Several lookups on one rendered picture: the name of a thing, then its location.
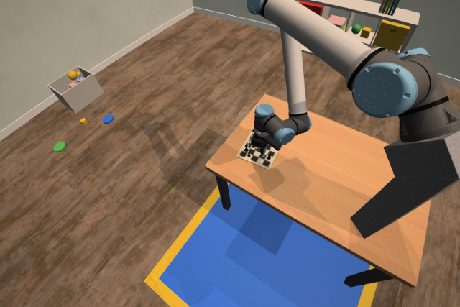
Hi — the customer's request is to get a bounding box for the black and cream chessboard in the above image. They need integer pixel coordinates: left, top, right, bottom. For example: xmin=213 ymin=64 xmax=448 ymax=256
xmin=236 ymin=132 xmax=279 ymax=170

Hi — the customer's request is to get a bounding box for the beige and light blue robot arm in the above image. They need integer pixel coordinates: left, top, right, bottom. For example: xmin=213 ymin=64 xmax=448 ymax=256
xmin=247 ymin=0 xmax=460 ymax=151

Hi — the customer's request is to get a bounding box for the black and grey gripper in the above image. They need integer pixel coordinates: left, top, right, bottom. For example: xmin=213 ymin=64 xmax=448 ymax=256
xmin=251 ymin=128 xmax=268 ymax=156

